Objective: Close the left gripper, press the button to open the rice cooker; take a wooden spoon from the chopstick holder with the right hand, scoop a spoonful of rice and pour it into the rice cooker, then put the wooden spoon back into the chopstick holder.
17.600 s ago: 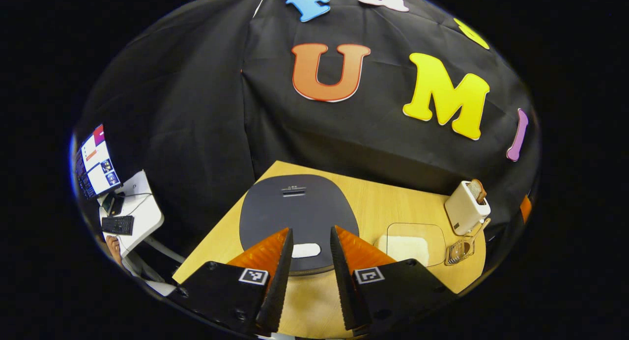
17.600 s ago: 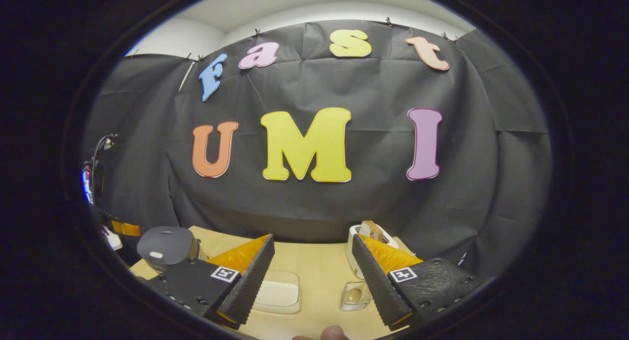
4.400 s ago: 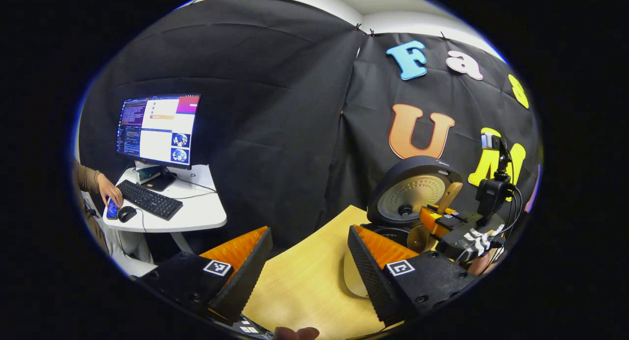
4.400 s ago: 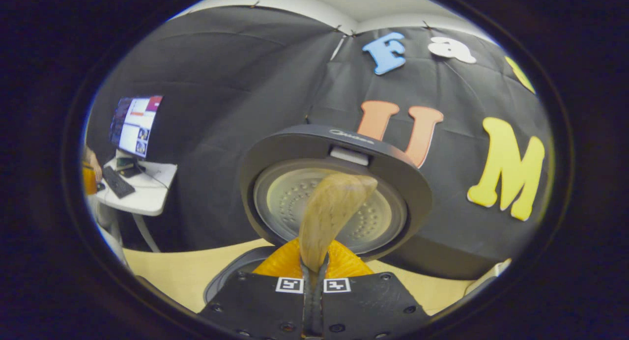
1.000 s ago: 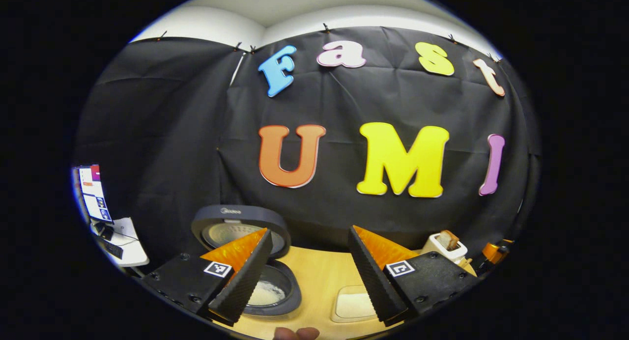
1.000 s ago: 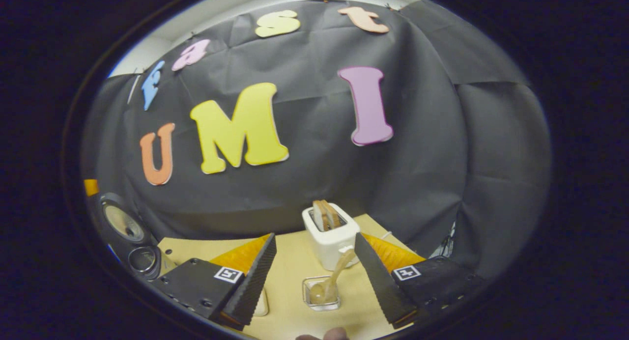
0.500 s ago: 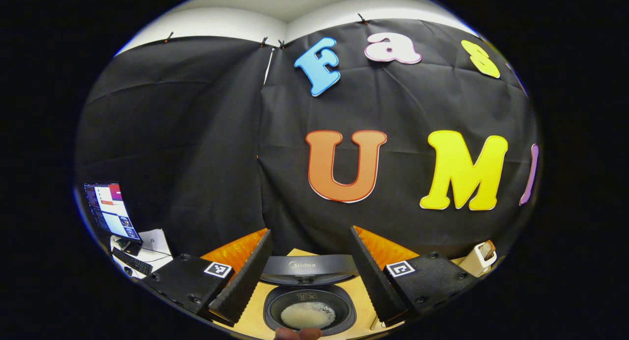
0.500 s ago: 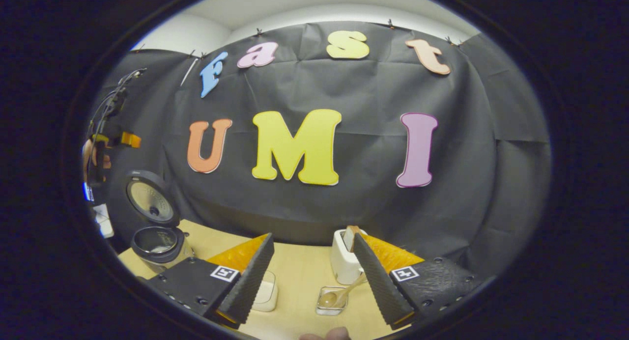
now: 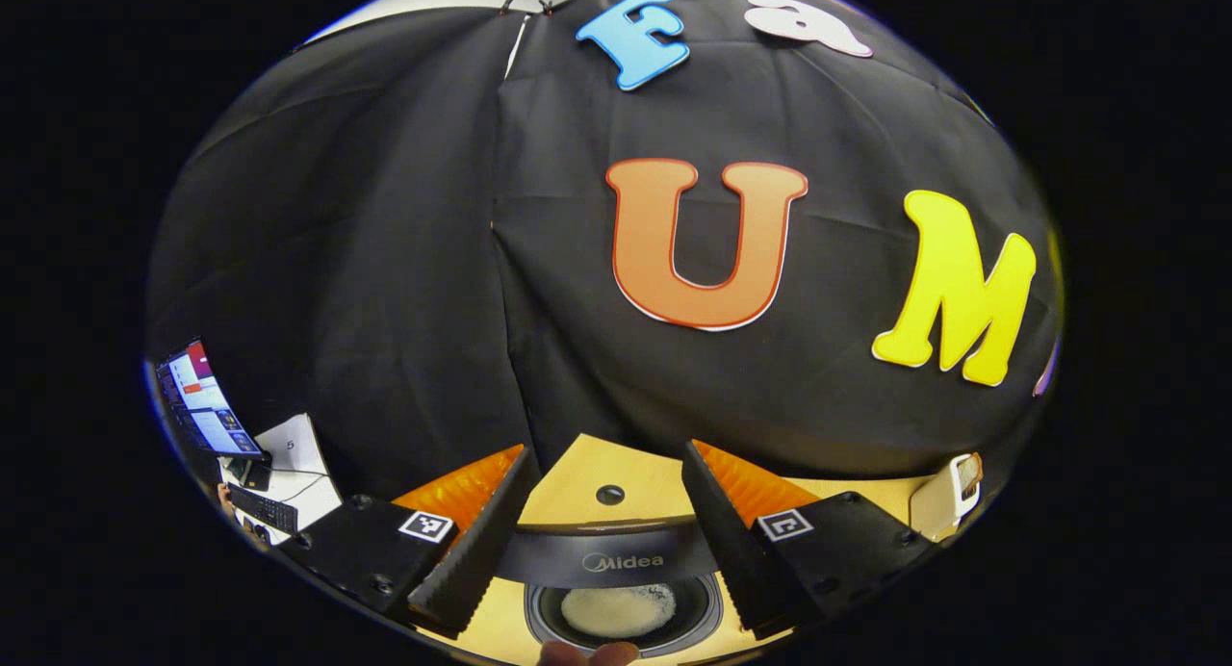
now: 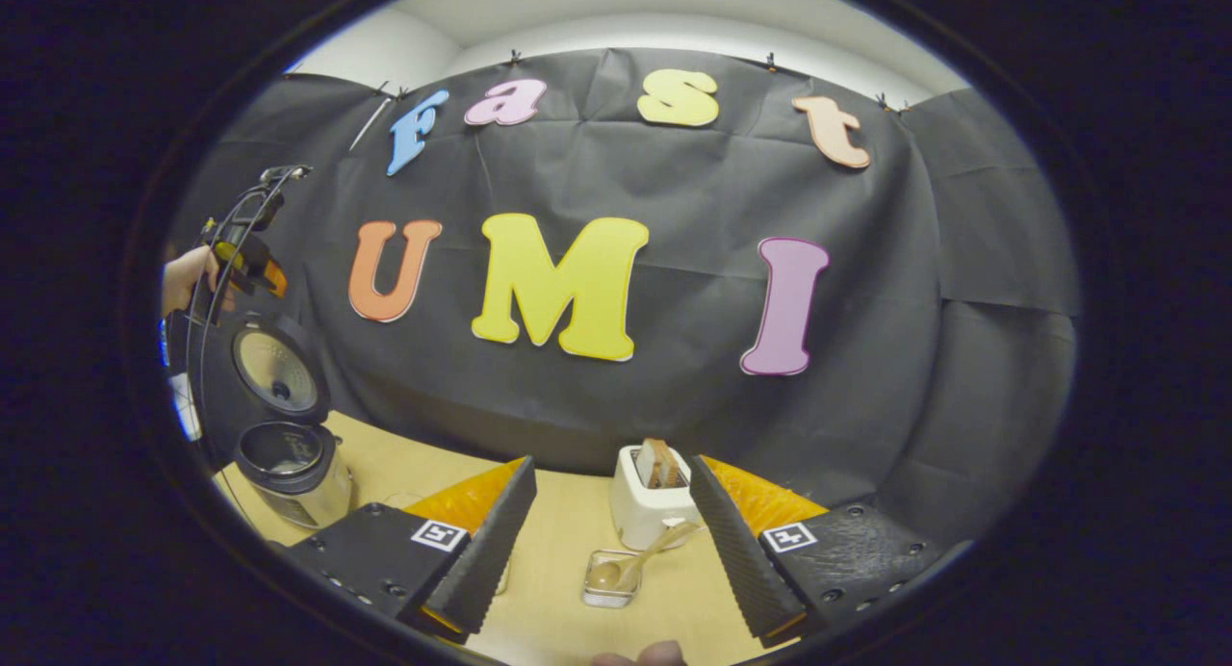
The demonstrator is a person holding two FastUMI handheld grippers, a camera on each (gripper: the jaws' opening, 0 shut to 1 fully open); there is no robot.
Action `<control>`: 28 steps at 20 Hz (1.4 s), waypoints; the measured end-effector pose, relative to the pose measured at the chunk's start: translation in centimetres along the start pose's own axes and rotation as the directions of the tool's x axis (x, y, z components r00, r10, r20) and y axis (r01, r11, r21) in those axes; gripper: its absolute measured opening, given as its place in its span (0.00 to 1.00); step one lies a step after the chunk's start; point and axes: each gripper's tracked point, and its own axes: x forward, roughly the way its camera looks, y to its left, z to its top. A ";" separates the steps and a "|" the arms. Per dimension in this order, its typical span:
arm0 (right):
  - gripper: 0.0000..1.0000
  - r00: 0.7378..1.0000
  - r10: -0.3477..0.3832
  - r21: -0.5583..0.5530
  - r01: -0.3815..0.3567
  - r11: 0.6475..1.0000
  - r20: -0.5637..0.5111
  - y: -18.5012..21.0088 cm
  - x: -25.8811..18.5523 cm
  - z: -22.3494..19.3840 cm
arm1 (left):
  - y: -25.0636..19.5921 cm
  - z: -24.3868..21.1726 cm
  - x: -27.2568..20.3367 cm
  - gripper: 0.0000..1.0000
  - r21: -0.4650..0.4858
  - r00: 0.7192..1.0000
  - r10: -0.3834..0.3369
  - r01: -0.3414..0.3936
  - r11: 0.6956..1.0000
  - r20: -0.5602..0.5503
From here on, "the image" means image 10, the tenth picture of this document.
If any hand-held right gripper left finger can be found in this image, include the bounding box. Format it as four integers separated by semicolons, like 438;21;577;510
279;457;538;645

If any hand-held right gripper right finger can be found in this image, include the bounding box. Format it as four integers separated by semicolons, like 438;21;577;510
688;454;939;648

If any white chopstick holder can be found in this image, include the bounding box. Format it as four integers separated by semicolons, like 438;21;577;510
609;443;704;551

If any wooden spoon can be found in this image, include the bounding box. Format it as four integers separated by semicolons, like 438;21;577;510
587;522;699;592

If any dark grey rice cooker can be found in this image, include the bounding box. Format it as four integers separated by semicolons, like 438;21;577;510
231;312;355;530

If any glass rice box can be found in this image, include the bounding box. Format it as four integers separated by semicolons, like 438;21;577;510
580;549;644;609

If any black backdrop cloth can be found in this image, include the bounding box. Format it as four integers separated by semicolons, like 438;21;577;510
168;48;1079;542

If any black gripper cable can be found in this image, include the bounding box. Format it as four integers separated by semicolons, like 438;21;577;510
183;170;290;465

